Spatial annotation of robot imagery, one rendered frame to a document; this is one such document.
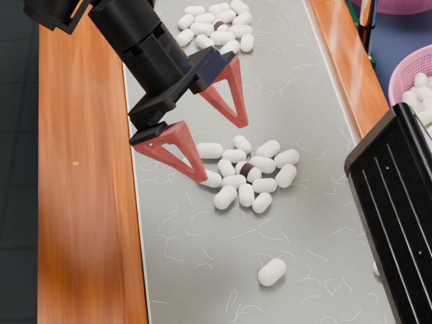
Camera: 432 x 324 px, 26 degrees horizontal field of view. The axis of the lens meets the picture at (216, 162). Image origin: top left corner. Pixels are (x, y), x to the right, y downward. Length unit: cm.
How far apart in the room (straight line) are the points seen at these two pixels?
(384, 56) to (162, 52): 66
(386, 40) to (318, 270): 57
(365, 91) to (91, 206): 42
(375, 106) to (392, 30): 33
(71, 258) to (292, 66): 48
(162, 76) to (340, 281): 33
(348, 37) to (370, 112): 17
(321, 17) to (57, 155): 48
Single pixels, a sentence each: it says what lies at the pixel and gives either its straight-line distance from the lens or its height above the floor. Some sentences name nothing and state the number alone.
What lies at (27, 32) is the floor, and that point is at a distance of 279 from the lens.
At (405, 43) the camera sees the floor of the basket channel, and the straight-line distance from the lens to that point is 158.
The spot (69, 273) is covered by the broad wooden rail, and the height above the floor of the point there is 77.
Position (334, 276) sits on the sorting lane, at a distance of 111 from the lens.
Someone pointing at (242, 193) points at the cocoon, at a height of 76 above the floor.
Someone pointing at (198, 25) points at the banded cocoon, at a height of 76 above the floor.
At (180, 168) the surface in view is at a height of 92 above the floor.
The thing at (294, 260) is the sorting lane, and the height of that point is 74.
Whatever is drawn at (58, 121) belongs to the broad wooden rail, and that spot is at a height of 77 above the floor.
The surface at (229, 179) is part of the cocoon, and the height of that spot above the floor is 76.
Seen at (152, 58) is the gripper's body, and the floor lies 102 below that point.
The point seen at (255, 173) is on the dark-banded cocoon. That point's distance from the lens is 119.
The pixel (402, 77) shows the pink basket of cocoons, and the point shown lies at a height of 75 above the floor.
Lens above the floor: 158
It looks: 43 degrees down
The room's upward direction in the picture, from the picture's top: straight up
